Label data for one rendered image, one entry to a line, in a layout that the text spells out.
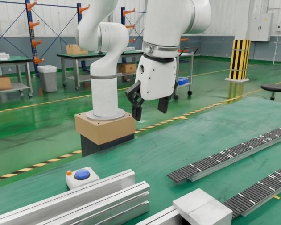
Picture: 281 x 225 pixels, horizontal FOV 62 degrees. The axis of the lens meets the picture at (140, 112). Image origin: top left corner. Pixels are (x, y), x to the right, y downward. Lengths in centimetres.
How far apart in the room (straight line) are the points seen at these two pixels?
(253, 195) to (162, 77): 43
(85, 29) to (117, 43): 15
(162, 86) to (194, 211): 29
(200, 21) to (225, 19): 1266
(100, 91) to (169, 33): 62
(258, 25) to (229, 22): 156
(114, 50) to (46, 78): 457
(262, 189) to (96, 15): 83
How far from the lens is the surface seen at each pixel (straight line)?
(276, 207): 82
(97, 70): 107
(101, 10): 99
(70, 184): 75
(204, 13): 58
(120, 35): 107
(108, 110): 110
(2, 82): 536
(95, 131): 105
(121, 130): 112
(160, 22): 53
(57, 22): 871
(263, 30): 1207
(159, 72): 56
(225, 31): 1318
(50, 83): 564
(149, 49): 54
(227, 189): 83
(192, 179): 83
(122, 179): 69
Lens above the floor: 125
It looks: 18 degrees down
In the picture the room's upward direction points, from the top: straight up
